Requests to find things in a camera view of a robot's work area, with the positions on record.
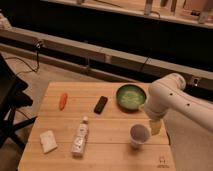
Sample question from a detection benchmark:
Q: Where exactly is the black cable on floor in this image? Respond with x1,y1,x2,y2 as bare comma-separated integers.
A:
4,39,45,76

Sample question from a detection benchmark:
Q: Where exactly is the white sponge block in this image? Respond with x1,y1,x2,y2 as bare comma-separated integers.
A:
40,130,57,154

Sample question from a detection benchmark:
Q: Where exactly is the long metal rail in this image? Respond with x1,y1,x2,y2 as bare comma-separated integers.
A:
0,28,213,91

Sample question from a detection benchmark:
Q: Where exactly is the white plastic bottle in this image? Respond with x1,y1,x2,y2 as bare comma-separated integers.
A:
71,116,89,157

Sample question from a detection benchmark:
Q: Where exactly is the black rectangular block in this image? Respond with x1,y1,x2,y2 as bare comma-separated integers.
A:
94,96,108,114

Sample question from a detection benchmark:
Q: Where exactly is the orange carrot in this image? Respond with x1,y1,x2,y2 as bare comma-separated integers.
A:
59,93,68,110

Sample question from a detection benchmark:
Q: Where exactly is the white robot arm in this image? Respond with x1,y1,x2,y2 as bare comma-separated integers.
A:
143,73,213,133

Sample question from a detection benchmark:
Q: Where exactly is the black office chair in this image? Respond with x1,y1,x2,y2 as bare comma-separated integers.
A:
0,53,36,149

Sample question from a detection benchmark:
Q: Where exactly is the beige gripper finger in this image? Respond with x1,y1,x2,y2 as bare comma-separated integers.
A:
149,120,162,135

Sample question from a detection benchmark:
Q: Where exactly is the green bowl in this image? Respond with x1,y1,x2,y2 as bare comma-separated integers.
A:
116,84,147,111

